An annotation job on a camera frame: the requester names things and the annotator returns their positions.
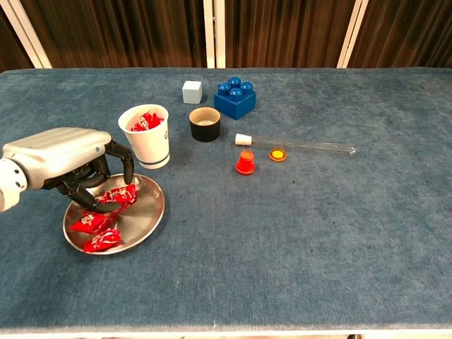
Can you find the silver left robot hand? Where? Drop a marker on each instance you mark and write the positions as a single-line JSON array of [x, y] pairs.
[[53, 155]]

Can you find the red candy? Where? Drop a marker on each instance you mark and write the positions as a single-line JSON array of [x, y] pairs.
[[120, 195], [102, 241], [90, 223], [156, 118], [140, 123]]

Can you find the white paper cup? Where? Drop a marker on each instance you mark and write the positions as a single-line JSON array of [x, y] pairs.
[[150, 144]]

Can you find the silver metal plate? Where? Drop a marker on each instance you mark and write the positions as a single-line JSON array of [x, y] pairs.
[[144, 212]]

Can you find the small red plastic cup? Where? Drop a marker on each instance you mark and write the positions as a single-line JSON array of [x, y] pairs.
[[245, 166]]

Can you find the dark brown curtain panel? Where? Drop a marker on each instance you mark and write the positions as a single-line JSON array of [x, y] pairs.
[[289, 31], [406, 31], [8, 49], [123, 31]]

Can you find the pale blue cube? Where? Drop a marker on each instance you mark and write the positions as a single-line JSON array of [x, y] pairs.
[[192, 92]]

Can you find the black cylinder container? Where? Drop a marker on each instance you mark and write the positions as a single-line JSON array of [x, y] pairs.
[[205, 132]]

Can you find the blue building block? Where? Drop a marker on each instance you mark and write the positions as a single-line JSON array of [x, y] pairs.
[[234, 106]]

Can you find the white tube stopper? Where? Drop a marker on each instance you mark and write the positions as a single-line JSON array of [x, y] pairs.
[[243, 139]]

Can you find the orange round disc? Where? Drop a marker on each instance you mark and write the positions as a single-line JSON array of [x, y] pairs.
[[277, 155]]

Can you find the glass test tube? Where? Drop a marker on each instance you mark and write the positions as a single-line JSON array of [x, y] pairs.
[[282, 143]]

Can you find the blue felt table cover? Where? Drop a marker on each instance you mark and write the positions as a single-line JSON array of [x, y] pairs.
[[282, 229]]

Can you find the white partition post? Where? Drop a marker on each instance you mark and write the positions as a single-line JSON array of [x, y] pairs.
[[30, 42], [209, 35], [349, 35]]

